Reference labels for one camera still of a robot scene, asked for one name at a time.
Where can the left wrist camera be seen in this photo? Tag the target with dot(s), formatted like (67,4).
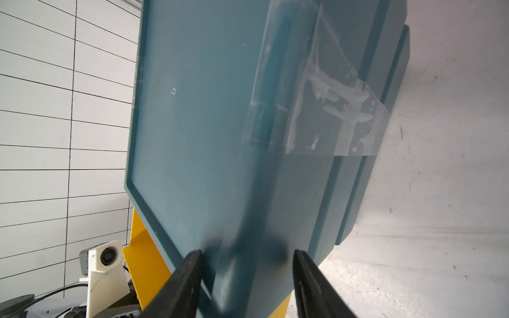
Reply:
(103,271)

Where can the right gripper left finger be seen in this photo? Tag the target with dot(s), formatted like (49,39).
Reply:
(180,295)

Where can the teal drawer cabinet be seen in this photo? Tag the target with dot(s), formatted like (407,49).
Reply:
(193,179)

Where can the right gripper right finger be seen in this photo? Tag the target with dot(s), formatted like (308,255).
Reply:
(315,296)

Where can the yellow drawer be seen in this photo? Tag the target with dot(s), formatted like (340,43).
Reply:
(150,272)

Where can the clear adhesive tape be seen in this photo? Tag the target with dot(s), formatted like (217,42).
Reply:
(308,97)

